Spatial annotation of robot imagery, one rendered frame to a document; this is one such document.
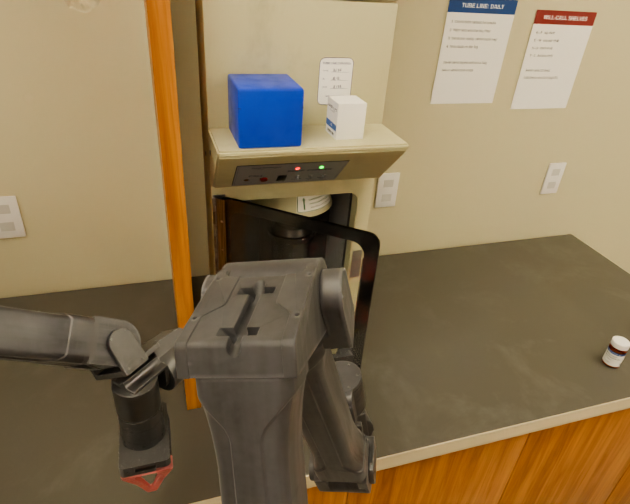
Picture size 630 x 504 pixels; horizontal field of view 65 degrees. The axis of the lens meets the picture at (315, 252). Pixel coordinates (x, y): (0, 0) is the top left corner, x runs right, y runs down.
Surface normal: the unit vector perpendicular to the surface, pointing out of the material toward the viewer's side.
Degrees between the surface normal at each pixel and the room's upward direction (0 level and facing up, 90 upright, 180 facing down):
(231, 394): 66
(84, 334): 53
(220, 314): 13
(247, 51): 90
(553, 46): 90
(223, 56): 90
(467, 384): 0
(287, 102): 90
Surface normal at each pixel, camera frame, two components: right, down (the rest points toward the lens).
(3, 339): 0.76, -0.18
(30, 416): 0.07, -0.85
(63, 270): 0.29, 0.51
